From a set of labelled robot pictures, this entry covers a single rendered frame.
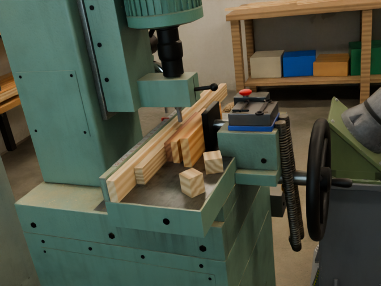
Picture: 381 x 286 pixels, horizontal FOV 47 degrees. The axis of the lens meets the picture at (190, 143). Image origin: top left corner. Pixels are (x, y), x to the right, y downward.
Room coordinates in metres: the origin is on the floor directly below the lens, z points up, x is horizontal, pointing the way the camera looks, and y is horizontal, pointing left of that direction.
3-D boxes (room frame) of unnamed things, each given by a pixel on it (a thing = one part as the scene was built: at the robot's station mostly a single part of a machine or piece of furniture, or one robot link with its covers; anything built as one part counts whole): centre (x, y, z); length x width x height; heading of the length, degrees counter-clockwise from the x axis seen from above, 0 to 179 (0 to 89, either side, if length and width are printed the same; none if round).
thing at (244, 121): (0.95, -0.16, 0.99); 0.13 x 0.11 x 0.06; 155
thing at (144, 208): (0.98, -0.07, 0.87); 0.61 x 0.30 x 0.06; 155
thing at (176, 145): (1.00, -0.01, 0.93); 0.22 x 0.02 x 0.06; 155
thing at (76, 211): (1.09, 0.13, 0.76); 0.57 x 0.45 x 0.09; 65
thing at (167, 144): (1.01, 0.01, 0.92); 0.20 x 0.02 x 0.05; 155
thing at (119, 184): (1.04, 0.04, 0.93); 0.60 x 0.02 x 0.05; 155
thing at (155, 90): (1.05, 0.03, 1.03); 0.14 x 0.07 x 0.09; 65
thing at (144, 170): (1.10, -0.01, 0.92); 0.60 x 0.02 x 0.04; 155
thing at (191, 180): (0.76, 0.01, 0.92); 0.04 x 0.03 x 0.04; 32
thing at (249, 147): (0.95, -0.15, 0.92); 0.15 x 0.13 x 0.09; 155
